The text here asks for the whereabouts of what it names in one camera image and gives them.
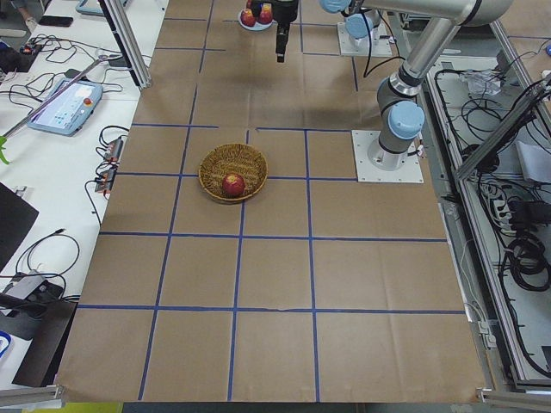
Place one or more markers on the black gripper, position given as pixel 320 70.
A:
pixel 284 12

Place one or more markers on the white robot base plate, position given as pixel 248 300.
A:
pixel 387 172

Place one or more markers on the dark red apple in basket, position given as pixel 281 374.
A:
pixel 233 185

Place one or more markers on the crumpled white paper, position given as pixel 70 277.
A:
pixel 481 83

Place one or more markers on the aluminium frame post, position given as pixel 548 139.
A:
pixel 121 29

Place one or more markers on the black smartphone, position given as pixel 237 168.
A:
pixel 55 21

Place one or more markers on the yellow-red striped apple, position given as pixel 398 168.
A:
pixel 265 16

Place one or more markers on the blue teach pendant tablet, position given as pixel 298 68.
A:
pixel 67 113

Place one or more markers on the round wicker basket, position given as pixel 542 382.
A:
pixel 238 158

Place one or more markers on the pale blue plate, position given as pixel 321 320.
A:
pixel 258 27

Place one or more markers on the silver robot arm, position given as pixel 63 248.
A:
pixel 363 26
pixel 402 118

